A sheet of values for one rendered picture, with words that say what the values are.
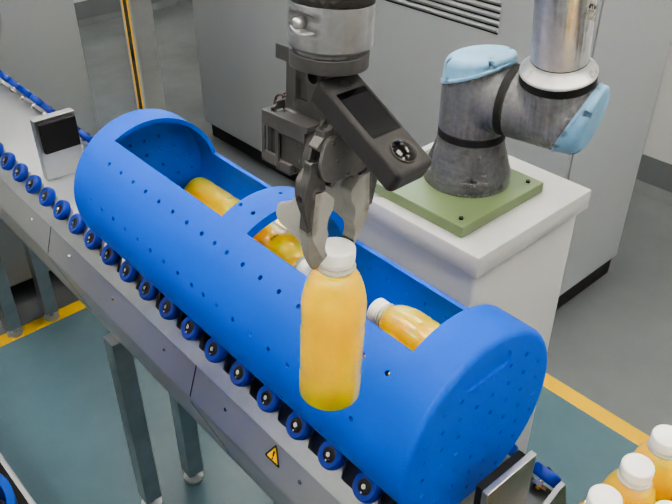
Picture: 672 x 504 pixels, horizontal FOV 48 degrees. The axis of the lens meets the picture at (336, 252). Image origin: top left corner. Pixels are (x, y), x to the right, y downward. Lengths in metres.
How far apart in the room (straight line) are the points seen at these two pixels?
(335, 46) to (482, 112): 0.63
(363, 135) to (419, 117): 2.27
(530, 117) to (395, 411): 0.53
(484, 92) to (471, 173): 0.15
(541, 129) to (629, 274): 2.14
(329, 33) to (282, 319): 0.49
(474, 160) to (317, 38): 0.69
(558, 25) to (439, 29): 1.63
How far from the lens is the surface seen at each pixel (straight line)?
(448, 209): 1.28
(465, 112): 1.27
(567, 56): 1.17
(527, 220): 1.32
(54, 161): 1.96
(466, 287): 1.27
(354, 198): 0.74
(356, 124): 0.65
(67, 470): 2.50
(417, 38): 2.83
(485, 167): 1.31
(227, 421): 1.33
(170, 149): 1.57
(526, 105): 1.21
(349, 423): 0.97
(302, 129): 0.69
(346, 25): 0.65
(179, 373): 1.43
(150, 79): 2.17
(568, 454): 2.51
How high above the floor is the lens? 1.83
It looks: 35 degrees down
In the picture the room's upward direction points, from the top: straight up
